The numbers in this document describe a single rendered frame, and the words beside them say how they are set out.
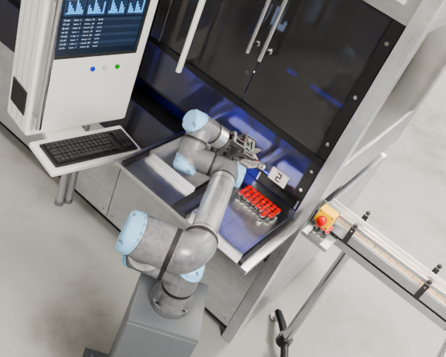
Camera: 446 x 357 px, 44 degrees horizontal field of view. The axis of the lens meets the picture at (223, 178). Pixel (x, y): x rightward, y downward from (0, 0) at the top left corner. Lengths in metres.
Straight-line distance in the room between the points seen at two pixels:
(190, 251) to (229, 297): 1.42
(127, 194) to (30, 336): 0.83
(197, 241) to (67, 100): 1.17
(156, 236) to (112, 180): 1.64
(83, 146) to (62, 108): 0.18
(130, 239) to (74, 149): 1.04
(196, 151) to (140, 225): 0.40
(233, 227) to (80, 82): 0.86
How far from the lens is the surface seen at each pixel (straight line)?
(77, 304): 2.88
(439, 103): 5.90
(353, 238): 2.39
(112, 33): 2.32
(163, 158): 2.37
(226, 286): 2.76
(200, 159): 1.69
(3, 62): 3.46
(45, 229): 3.16
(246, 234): 2.19
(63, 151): 2.35
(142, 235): 1.39
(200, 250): 1.41
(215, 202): 1.55
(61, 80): 2.32
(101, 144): 2.43
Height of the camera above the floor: 2.32
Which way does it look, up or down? 37 degrees down
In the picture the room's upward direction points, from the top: 25 degrees clockwise
